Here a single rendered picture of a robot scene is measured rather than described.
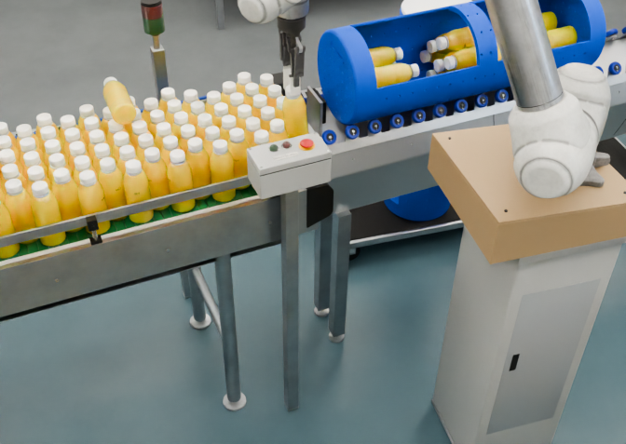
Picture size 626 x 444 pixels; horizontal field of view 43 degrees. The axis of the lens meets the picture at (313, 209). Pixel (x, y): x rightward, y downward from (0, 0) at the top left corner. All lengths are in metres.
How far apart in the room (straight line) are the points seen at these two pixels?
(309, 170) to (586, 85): 0.71
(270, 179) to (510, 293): 0.68
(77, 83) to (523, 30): 3.28
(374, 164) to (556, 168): 0.86
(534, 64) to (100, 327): 2.04
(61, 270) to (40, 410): 0.90
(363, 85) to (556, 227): 0.69
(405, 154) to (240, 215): 0.58
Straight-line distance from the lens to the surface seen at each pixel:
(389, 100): 2.35
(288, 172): 2.07
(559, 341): 2.39
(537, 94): 1.75
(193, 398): 2.92
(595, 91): 1.94
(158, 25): 2.51
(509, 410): 2.56
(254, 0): 1.86
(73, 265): 2.21
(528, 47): 1.71
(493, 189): 1.98
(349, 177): 2.46
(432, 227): 3.33
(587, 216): 2.01
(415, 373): 2.99
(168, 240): 2.23
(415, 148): 2.52
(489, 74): 2.51
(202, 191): 2.18
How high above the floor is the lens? 2.33
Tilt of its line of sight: 40 degrees down
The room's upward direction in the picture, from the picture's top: 1 degrees clockwise
